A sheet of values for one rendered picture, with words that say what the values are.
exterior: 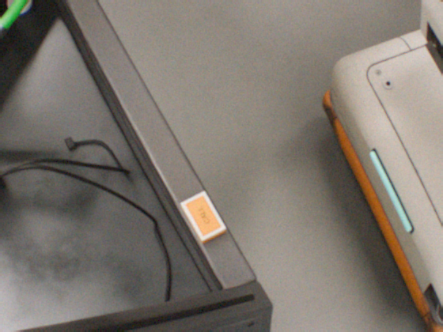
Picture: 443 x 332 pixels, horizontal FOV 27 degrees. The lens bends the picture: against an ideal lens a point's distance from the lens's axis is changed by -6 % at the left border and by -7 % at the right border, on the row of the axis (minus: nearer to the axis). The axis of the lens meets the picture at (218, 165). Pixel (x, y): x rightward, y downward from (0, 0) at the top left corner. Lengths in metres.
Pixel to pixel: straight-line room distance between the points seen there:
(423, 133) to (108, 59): 0.87
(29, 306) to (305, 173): 1.06
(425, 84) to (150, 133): 0.93
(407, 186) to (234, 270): 0.83
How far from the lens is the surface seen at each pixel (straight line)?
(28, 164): 1.04
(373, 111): 1.88
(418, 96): 1.91
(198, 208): 1.06
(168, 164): 1.09
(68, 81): 1.29
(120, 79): 1.15
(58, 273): 1.19
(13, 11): 0.95
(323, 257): 2.05
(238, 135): 2.15
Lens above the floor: 1.95
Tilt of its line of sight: 67 degrees down
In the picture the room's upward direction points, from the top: 4 degrees counter-clockwise
